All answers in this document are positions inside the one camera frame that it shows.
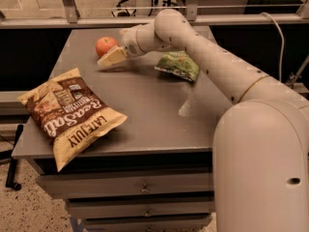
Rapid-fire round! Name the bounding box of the green chip bag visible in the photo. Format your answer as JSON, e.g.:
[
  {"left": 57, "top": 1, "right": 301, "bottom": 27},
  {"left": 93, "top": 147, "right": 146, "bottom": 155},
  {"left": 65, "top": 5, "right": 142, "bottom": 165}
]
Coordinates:
[{"left": 154, "top": 51, "right": 200, "bottom": 82}]

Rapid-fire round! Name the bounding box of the red apple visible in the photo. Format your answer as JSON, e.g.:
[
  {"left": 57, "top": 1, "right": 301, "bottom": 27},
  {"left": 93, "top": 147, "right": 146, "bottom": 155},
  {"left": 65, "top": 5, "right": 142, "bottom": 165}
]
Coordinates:
[{"left": 95, "top": 37, "right": 118, "bottom": 57}]

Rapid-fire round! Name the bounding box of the bottom grey drawer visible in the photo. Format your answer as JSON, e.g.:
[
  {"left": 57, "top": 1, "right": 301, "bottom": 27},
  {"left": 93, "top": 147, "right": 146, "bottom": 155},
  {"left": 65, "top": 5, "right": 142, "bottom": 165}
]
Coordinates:
[{"left": 84, "top": 215, "right": 211, "bottom": 232}]

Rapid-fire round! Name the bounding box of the white cable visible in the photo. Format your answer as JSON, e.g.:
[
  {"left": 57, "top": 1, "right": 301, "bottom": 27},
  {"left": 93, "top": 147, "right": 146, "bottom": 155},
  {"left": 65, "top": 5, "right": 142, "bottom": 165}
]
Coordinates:
[{"left": 260, "top": 12, "right": 286, "bottom": 83}]

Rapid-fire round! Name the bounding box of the metal railing frame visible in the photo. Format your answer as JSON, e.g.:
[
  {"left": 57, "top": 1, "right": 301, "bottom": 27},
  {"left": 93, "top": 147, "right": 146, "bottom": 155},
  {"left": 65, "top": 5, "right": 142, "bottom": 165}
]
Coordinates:
[{"left": 0, "top": 0, "right": 309, "bottom": 29}]

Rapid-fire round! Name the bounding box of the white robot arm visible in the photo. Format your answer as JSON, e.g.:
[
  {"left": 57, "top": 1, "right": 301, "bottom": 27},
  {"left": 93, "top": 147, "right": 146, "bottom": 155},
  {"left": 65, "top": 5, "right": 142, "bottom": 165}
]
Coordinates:
[{"left": 98, "top": 9, "right": 309, "bottom": 232}]

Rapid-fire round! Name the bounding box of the grey drawer cabinet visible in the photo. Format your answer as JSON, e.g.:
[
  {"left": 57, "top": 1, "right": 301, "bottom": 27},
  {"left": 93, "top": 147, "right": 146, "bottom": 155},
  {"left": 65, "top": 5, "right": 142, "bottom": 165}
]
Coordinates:
[{"left": 12, "top": 26, "right": 234, "bottom": 232}]

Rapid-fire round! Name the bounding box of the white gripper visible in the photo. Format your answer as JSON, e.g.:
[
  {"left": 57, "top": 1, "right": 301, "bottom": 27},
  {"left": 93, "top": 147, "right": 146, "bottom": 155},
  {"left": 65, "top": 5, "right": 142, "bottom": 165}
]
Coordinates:
[{"left": 98, "top": 26, "right": 141, "bottom": 68}]

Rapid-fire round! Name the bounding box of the grey drawer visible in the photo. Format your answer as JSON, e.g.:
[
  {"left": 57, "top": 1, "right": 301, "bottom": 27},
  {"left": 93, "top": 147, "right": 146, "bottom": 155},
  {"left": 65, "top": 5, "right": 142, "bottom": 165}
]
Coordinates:
[
  {"left": 84, "top": 215, "right": 211, "bottom": 232},
  {"left": 66, "top": 196, "right": 214, "bottom": 219},
  {"left": 36, "top": 168, "right": 213, "bottom": 199}
]

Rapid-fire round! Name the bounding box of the black stand leg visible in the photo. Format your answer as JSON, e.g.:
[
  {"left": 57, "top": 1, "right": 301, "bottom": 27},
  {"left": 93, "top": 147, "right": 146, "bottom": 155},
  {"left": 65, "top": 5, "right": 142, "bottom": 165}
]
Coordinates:
[{"left": 5, "top": 125, "right": 23, "bottom": 191}]

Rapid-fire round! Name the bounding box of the top grey drawer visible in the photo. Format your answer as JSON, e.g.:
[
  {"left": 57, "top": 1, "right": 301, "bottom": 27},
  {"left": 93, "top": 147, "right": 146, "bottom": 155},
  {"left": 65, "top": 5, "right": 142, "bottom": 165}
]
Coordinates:
[{"left": 36, "top": 168, "right": 213, "bottom": 199}]

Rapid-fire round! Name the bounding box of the middle grey drawer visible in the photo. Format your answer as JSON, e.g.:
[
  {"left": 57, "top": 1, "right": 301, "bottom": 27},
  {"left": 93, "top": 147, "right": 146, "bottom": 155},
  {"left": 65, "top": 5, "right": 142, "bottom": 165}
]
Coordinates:
[{"left": 66, "top": 196, "right": 214, "bottom": 219}]

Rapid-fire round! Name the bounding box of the brown yellow chip bag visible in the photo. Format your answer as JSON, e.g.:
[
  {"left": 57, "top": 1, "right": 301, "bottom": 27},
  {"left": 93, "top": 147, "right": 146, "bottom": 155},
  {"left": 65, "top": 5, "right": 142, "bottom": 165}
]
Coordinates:
[{"left": 17, "top": 69, "right": 126, "bottom": 170}]

